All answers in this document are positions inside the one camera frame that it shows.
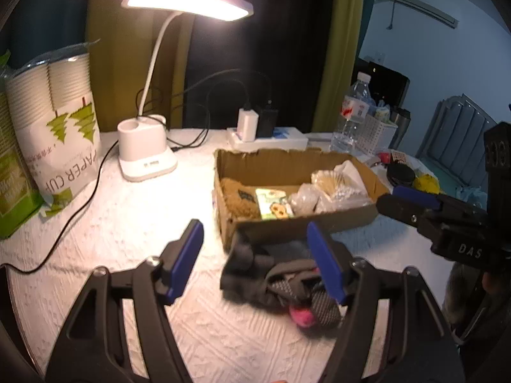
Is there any black computer monitor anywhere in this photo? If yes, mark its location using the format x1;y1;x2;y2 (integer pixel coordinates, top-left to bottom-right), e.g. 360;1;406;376
355;61;411;108

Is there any person's right forearm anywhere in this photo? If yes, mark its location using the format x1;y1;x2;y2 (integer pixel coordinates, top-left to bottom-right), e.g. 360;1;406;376
442;263;485;330

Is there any white plastic basket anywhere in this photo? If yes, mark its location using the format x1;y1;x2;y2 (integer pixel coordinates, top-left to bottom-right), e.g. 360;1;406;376
361;114;399;156

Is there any black charger cable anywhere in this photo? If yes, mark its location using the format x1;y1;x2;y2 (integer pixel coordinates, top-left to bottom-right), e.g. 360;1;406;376
136;70;250;152

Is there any steel tumbler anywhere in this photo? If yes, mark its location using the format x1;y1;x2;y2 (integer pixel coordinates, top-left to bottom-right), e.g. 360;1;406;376
389;108;412;150

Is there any brown plush cloth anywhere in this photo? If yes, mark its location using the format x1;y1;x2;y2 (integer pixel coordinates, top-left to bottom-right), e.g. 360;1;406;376
219;177;264;221

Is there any black lamp cable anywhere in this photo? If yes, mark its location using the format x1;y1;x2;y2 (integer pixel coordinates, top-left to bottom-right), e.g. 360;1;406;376
0;144;120;274

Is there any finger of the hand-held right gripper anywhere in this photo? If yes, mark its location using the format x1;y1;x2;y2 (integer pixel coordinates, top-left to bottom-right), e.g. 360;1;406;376
393;185;442;210
376;193;442;232

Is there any black round case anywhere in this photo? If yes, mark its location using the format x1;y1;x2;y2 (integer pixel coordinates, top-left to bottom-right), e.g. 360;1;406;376
386;161;416;187

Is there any white air conditioner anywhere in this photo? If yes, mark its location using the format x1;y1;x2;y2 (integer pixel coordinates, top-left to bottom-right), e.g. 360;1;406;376
377;0;460;28

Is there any teal curtain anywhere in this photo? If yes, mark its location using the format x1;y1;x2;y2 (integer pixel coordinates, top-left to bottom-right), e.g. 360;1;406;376
0;0;96;68

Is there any grey radiator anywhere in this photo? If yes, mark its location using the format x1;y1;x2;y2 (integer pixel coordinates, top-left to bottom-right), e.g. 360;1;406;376
415;94;500;186

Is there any grey pink sock bundle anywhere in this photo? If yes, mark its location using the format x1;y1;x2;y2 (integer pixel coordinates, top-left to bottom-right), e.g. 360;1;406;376
220;241;344;330

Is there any clear water bottle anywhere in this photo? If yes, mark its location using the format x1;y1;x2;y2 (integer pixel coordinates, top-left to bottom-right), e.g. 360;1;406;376
331;72;373;154

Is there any yellow wet wipes pack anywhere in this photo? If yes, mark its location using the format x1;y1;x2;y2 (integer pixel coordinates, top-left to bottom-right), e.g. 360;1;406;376
413;173;440;194

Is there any green paper cup package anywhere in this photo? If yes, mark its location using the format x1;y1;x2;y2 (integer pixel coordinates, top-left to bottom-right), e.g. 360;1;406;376
0;50;44;240

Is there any white desk lamp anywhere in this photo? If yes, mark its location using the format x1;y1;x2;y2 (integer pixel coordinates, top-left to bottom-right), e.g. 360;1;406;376
117;0;255;181

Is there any white charger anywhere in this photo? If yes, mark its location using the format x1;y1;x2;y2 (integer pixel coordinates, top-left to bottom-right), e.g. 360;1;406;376
237;108;260;142

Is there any brown cardboard box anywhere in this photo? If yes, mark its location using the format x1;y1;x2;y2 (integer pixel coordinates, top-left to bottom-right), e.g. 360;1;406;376
213;147;390;253

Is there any white cotton pad packet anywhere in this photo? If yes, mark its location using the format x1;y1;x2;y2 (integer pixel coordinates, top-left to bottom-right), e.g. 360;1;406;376
288;184;332;214

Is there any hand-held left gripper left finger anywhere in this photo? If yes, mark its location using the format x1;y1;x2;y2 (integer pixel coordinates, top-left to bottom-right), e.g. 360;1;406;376
46;219;205;383

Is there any dark window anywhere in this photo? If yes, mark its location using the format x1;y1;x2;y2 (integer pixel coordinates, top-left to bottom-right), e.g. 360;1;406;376
187;0;336;132

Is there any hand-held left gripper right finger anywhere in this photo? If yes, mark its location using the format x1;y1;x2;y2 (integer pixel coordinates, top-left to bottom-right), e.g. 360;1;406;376
307;221;466;383

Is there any white paper cup package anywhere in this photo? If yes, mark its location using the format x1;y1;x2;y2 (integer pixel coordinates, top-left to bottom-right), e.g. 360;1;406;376
5;40;102;218

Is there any green pocket tissue pack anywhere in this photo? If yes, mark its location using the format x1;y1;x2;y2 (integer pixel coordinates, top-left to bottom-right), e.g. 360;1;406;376
255;188;294;220

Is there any black charger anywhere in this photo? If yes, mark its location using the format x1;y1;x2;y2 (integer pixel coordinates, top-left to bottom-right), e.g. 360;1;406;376
256;106;279;138

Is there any white tablecloth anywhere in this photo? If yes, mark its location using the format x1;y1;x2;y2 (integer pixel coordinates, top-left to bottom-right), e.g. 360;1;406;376
0;128;460;383

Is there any bag of cotton swabs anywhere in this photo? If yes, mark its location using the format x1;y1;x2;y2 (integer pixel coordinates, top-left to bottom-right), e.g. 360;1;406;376
310;169;372;208

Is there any white power strip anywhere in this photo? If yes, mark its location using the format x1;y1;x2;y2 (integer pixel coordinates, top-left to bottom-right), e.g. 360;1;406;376
227;126;309;153

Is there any pink fluffy item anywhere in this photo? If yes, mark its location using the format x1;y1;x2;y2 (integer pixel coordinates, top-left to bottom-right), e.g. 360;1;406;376
288;305;318;330

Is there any yellow curtain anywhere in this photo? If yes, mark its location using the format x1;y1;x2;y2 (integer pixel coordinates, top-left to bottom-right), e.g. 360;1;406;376
86;0;208;132
311;0;366;132

